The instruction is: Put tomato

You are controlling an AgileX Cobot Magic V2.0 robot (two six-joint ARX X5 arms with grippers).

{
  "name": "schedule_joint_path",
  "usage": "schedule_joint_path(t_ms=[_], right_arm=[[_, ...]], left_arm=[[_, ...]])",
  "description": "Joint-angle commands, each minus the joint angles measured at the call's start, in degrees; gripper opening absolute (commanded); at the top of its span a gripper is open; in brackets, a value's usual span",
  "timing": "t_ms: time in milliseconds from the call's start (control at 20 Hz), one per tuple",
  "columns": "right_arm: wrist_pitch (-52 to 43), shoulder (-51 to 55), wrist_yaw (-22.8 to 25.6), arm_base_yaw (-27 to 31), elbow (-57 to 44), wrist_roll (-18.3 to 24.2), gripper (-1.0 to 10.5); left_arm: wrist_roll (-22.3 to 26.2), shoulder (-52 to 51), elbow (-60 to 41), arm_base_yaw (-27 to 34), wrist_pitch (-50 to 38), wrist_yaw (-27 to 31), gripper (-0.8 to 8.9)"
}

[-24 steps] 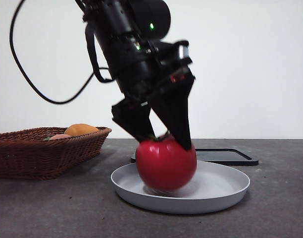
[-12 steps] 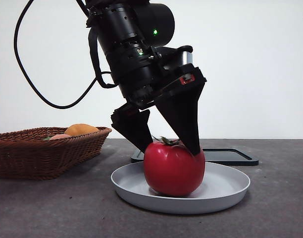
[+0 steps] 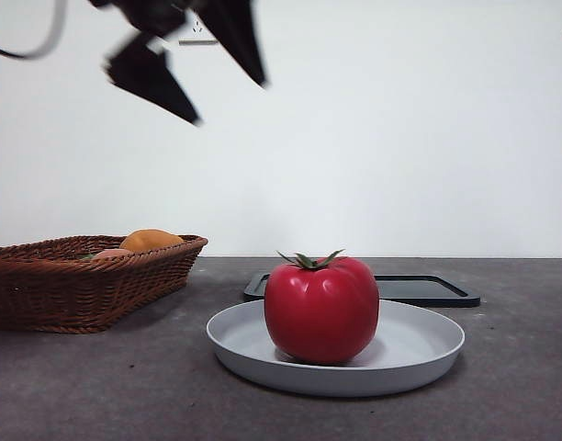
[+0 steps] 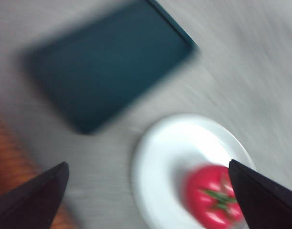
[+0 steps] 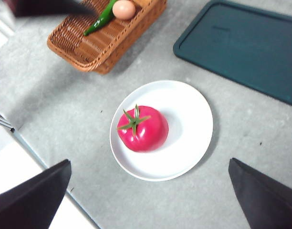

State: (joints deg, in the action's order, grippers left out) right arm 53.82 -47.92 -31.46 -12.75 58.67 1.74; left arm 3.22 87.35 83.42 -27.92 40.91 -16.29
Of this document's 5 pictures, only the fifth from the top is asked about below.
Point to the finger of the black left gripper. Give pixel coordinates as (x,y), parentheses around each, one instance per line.
(48,7)

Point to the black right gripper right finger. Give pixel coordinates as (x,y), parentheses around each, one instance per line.
(267,202)

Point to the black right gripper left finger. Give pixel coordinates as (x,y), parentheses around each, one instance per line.
(29,202)

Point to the red tomato with green stem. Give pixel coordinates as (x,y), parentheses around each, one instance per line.
(148,138)

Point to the brown wicker basket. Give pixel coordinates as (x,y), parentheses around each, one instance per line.
(72,40)

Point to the green chili pepper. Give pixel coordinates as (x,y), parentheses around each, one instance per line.
(105,14)

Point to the pale pink egg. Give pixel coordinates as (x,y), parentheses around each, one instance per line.
(124,9)

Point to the white round plate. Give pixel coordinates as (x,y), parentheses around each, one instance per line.
(184,143)

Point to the dark rectangular tray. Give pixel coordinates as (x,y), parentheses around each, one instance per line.
(243,47)

